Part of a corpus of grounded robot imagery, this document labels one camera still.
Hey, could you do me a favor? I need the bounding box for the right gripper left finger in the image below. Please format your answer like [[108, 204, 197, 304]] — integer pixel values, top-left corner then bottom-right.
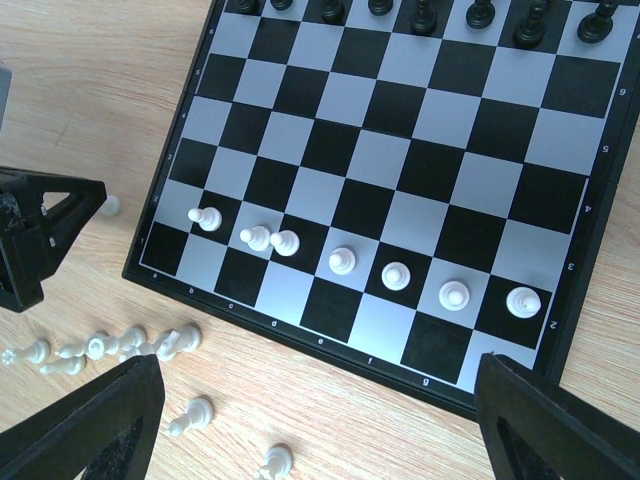
[[1, 355, 165, 479]]

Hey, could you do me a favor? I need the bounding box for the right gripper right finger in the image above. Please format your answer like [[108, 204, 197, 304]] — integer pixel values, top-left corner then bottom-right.
[[475, 354, 639, 479]]

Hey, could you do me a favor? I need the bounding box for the black white chess board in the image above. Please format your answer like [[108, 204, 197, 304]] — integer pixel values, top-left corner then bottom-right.
[[123, 1, 639, 418]]

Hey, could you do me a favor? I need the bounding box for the white pawn table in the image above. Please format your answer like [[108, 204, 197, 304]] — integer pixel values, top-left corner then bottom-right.
[[167, 397, 214, 436], [156, 325, 202, 361], [54, 332, 120, 360], [254, 444, 294, 480], [240, 225, 271, 251], [1, 339, 51, 365], [118, 326, 147, 351], [270, 230, 300, 257], [119, 342, 156, 363], [40, 356, 86, 375]]

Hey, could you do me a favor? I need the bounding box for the black pawn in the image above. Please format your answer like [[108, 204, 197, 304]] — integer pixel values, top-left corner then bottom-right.
[[466, 0, 495, 30], [513, 1, 549, 49], [577, 0, 619, 44], [409, 0, 437, 36], [320, 0, 345, 25], [368, 0, 393, 16]]

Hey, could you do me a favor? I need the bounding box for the white pawn board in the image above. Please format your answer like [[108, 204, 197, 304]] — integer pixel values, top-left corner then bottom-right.
[[506, 287, 542, 319], [188, 207, 222, 232], [381, 262, 411, 291]]

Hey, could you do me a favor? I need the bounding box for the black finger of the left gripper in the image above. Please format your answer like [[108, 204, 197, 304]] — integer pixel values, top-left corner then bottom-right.
[[1, 167, 107, 312]]

